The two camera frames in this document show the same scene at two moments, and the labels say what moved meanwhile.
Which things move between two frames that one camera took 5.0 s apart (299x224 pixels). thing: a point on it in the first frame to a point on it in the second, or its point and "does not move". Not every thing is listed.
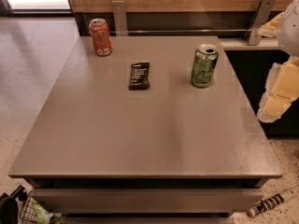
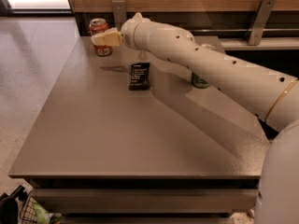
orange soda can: (101, 36) does not move
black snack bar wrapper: (139, 77) does not move
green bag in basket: (44, 217) does not move
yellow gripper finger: (286, 88) to (108, 37)
